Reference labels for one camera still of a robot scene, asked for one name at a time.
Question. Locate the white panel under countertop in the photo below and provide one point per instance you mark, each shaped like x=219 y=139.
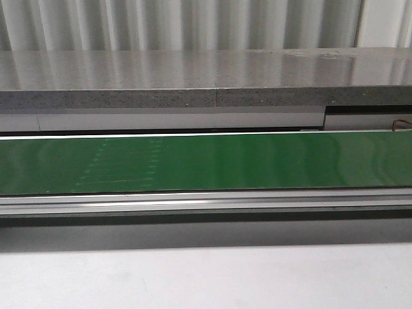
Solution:
x=273 y=118

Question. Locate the grey stone countertop slab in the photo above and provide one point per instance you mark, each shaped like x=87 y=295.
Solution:
x=205 y=79

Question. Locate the green conveyor belt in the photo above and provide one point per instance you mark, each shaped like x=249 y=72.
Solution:
x=110 y=164

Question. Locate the white pleated curtain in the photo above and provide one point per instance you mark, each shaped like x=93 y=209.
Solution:
x=203 y=25

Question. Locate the aluminium conveyor front rail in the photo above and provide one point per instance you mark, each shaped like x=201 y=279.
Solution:
x=210 y=202

